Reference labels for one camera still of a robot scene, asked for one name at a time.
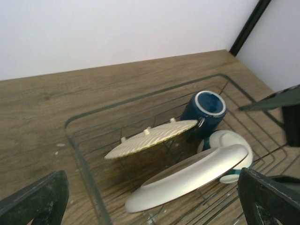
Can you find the black right frame post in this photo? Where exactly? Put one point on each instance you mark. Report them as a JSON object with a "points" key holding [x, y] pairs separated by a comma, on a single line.
{"points": [[249, 26]]}

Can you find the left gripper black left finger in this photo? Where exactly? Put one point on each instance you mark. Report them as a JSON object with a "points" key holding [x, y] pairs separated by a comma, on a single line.
{"points": [[41, 203]]}

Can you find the round woven bamboo tray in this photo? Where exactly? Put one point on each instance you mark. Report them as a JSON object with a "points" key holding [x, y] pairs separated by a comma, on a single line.
{"points": [[150, 137]]}

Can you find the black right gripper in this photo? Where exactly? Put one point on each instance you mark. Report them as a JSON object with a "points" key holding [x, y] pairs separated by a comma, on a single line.
{"points": [[289, 100]]}

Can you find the striped white blue plate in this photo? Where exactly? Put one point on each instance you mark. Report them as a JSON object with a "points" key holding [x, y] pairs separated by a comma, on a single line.
{"points": [[185, 177]]}

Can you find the blue ceramic mug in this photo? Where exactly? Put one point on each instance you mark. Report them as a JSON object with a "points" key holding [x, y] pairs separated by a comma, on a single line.
{"points": [[208, 109]]}

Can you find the grey wire dish rack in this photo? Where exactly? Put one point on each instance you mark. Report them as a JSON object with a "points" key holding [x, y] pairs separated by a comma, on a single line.
{"points": [[93, 134]]}

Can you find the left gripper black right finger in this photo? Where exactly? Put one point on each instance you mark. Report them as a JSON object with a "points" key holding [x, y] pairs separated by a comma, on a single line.
{"points": [[269, 200]]}

